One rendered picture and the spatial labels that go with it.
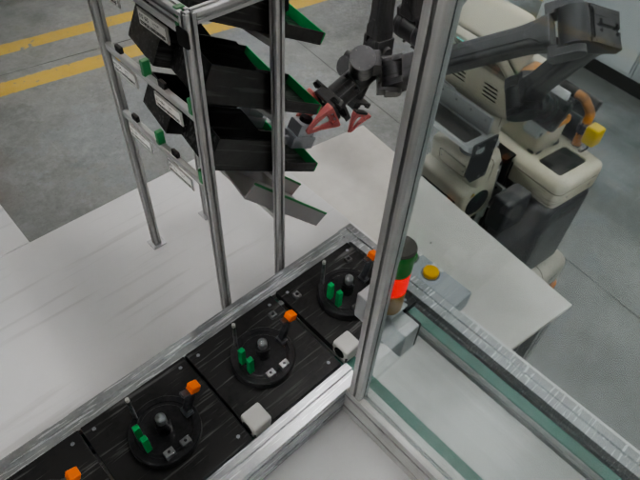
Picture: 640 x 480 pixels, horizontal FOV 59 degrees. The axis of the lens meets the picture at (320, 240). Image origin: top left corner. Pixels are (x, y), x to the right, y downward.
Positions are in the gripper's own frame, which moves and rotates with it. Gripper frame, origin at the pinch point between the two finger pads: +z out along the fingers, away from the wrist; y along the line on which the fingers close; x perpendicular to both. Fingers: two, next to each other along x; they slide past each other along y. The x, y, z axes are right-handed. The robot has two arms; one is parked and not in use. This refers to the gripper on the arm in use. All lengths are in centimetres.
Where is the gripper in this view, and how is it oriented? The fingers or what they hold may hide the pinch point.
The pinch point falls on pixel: (303, 124)
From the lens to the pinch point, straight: 130.8
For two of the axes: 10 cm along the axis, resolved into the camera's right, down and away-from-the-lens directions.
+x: 3.1, 4.1, 8.6
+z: -7.5, 6.6, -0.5
